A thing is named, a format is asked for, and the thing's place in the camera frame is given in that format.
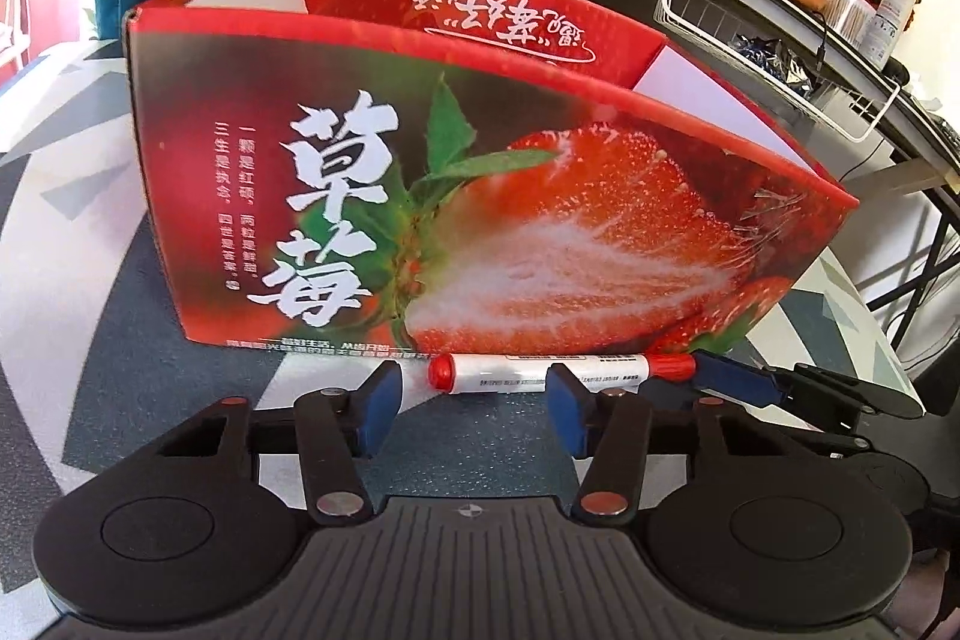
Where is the white spray can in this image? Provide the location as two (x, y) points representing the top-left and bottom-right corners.
(862, 0), (922, 71)

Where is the clear cotton swab box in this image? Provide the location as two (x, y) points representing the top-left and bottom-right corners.
(821, 0), (878, 37)

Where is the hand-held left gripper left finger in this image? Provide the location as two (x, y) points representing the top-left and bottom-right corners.
(154, 359), (404, 525)

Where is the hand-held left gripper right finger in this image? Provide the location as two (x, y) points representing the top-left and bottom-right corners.
(546, 364), (800, 525)

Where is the white marker with red cap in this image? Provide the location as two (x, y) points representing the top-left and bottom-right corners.
(426, 351), (697, 395)

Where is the pile of foil packets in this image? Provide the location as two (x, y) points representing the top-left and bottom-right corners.
(727, 32), (815, 97)

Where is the red strawberry print cardboard box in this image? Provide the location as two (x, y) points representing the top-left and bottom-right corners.
(122, 0), (858, 360)

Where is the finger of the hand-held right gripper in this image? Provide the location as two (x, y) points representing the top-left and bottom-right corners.
(694, 351), (925, 422)
(784, 413), (872, 457)

